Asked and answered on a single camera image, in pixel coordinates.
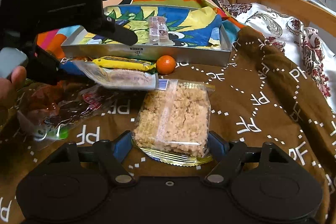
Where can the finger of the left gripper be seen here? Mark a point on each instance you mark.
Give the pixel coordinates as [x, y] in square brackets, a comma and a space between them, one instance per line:
[44, 68]
[117, 31]

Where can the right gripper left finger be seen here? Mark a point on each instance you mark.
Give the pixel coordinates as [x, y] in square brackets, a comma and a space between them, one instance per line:
[110, 154]

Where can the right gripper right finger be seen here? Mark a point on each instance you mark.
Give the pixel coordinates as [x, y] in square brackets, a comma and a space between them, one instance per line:
[229, 157]

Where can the yellow snack bar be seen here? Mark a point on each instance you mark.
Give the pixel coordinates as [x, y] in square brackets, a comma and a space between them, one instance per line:
[113, 62]

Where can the red clear snack bag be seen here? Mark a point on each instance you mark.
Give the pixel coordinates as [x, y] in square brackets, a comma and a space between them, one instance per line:
[49, 111]

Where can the pink wafer snack pack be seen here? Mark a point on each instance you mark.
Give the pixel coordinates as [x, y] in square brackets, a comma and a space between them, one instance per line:
[121, 79]

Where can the crumbly rice cracker pack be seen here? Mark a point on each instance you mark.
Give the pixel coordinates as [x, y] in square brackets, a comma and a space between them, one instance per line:
[173, 123]

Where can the person's left hand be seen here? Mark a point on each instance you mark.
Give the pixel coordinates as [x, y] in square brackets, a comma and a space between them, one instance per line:
[9, 87]

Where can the small pink snack pack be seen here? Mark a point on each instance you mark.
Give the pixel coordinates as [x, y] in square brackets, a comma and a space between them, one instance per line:
[158, 31]

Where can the orange tangerine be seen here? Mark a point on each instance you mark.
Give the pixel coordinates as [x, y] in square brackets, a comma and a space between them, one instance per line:
[165, 65]

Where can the colourful monkey blanket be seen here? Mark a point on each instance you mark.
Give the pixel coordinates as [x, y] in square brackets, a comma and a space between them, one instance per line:
[260, 95]

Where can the silver tray box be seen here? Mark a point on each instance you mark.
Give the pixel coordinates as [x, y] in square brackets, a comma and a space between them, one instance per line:
[195, 36]

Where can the white floral quilt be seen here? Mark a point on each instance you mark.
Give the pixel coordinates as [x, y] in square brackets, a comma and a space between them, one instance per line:
[299, 42]

